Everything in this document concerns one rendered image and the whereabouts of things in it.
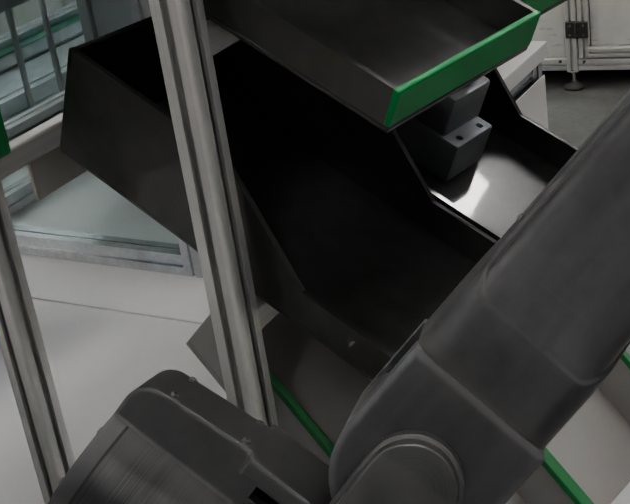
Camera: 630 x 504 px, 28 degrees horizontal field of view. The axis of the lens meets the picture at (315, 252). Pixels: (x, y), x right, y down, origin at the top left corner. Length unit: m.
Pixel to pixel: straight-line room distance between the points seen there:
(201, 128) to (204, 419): 0.22
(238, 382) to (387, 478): 0.30
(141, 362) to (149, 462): 1.00
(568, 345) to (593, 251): 0.03
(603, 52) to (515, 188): 3.85
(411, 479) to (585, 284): 0.09
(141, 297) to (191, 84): 0.99
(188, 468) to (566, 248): 0.16
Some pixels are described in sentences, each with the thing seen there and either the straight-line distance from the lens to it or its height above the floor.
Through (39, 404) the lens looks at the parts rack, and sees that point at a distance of 0.82.
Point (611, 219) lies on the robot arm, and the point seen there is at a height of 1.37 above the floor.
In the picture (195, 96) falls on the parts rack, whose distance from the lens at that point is 0.63.
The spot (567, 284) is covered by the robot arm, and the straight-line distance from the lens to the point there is 0.43.
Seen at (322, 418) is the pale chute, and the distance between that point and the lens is 0.79.
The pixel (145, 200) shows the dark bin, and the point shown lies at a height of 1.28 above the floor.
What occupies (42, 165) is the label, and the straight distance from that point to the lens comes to 0.82.
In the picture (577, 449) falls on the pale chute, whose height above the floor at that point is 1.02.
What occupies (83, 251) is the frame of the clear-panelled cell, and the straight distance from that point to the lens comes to 1.73.
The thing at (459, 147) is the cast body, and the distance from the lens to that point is 0.82.
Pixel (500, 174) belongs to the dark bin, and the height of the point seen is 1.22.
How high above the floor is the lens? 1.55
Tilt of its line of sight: 25 degrees down
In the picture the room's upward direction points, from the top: 9 degrees counter-clockwise
